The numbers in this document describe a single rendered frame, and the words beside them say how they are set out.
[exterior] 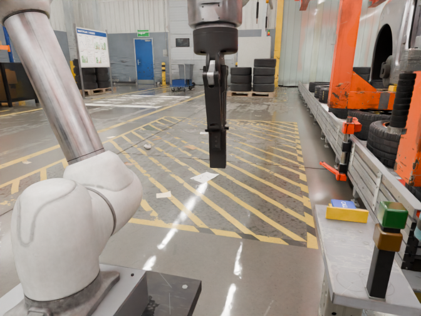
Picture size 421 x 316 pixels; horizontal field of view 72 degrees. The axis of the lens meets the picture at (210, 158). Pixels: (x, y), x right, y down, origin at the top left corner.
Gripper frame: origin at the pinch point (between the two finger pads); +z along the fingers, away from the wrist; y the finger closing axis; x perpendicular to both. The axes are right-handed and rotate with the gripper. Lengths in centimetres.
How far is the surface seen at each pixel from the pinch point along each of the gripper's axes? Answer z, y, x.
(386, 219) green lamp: 13.9, -3.1, 31.2
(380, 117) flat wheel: 20, -216, 108
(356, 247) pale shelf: 32, -23, 34
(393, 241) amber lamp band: 18.4, -3.2, 32.9
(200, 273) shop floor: 73, -62, -19
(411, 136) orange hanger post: 8, -57, 59
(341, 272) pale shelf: 32.2, -12.0, 27.0
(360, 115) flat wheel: 20, -228, 95
